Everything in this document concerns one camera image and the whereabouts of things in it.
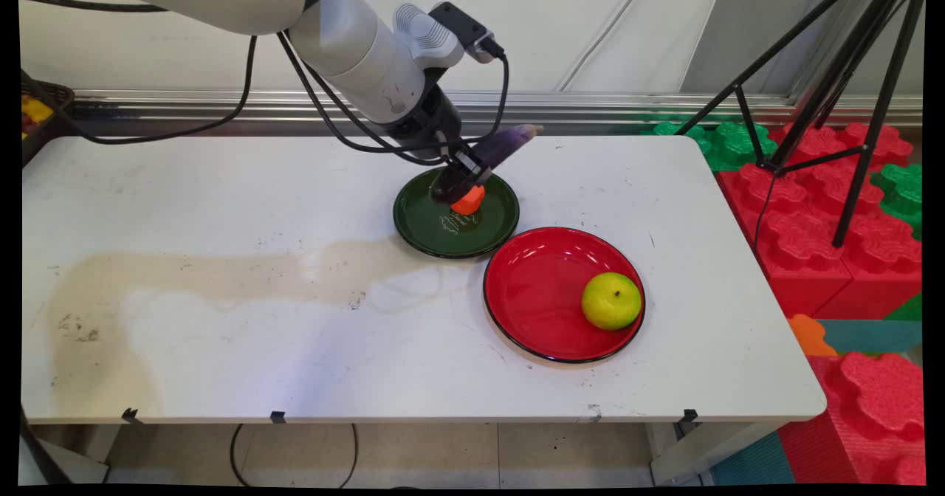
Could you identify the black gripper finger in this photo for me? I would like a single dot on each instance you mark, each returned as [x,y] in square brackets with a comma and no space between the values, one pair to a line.
[476,171]
[452,165]

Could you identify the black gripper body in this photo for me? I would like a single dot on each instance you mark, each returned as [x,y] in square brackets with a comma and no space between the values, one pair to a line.
[434,127]

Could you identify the purple toy eggplant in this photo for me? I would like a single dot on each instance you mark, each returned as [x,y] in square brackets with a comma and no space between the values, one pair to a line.
[506,144]

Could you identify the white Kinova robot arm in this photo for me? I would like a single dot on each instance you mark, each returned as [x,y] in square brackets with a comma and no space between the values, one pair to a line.
[354,53]

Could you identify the orange toy vegetable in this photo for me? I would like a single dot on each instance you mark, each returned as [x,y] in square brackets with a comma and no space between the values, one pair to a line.
[468,202]

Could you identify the dark green plate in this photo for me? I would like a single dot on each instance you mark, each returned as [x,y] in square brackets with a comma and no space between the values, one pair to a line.
[428,223]

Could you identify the red plate black rim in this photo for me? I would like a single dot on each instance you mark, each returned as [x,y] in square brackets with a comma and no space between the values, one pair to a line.
[539,297]

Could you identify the yellow-green toy apple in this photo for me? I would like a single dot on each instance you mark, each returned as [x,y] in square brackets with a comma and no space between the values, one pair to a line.
[611,301]

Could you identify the wide green foam block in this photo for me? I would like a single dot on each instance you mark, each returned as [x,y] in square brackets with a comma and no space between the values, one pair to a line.
[727,145]

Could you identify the black table edge clip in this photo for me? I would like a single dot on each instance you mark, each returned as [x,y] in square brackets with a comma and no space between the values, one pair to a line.
[277,416]
[689,415]
[131,415]

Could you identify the large red foam block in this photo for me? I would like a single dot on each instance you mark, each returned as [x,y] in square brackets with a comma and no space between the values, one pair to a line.
[797,223]

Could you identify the white table leg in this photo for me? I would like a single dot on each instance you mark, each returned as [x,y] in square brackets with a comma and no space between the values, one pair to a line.
[701,452]

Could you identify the orange foam block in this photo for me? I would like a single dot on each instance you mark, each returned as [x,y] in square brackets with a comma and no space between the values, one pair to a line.
[810,337]

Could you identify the dark woven basket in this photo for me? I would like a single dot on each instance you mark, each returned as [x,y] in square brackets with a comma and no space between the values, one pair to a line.
[59,108]

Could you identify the yellow toy in basket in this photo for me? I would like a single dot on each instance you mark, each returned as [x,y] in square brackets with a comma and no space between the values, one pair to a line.
[37,110]

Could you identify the black tripod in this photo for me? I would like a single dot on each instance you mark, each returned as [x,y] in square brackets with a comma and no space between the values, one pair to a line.
[875,112]

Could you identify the small green foam block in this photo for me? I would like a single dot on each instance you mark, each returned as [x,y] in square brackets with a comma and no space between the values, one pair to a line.
[902,193]

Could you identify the teal foam mat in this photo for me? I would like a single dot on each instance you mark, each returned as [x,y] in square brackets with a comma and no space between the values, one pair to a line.
[875,336]

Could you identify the red foam block tall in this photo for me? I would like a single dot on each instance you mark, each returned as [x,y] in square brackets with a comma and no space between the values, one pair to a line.
[871,422]

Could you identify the grey table leg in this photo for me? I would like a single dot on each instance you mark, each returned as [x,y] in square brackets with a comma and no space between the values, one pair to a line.
[66,455]

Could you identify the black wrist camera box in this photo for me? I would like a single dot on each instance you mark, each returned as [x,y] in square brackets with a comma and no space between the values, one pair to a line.
[464,27]

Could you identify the aluminium wall rail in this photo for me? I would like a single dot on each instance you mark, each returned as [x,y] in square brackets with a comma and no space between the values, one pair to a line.
[590,105]

